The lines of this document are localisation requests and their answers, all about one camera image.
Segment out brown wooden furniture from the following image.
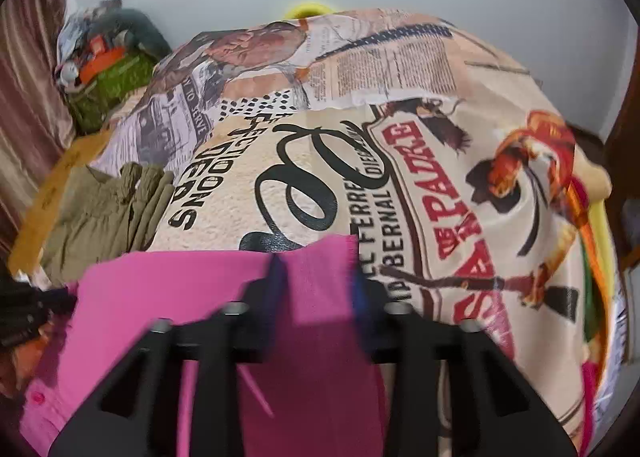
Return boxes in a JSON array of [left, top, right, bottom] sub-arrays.
[[602, 67, 640, 278]]

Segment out printed blanket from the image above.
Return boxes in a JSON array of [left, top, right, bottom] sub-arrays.
[[90, 7, 613, 457]]

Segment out crinkled silver plastic bag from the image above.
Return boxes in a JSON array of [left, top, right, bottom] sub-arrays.
[[55, 12, 101, 88]]

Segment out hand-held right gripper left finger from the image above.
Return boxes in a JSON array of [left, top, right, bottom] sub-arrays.
[[47, 254, 291, 457]]

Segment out multicoloured striped blanket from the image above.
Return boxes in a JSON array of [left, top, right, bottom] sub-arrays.
[[580, 177, 631, 438]]

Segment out grey cushion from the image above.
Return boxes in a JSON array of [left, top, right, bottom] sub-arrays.
[[100, 7, 173, 60]]

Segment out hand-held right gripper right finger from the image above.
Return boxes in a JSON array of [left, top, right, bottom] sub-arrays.
[[350, 274, 581, 457]]

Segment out brown cardboard box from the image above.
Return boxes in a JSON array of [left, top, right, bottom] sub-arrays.
[[10, 129, 113, 273]]

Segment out orange box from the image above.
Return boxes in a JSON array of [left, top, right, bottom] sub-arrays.
[[77, 37, 126, 82]]

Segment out striped brown curtain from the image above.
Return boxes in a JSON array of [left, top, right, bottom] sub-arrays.
[[0, 0, 76, 238]]

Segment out yellow round object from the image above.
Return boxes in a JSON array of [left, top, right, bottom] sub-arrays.
[[285, 1, 333, 18]]

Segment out olive green garment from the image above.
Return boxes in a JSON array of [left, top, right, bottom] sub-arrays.
[[42, 162, 176, 283]]

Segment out green patterned bag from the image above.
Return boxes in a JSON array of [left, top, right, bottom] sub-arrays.
[[67, 52, 156, 135]]

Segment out pink pants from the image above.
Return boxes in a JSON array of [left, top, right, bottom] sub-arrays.
[[20, 234, 391, 457]]

